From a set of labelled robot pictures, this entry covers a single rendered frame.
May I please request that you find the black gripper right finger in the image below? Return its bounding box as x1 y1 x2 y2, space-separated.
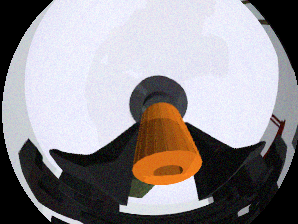
185 123 266 201

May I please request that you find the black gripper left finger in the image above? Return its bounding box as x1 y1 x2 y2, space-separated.
49 123 141 205

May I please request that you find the orange knob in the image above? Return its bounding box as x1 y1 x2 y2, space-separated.
132 103 202 185

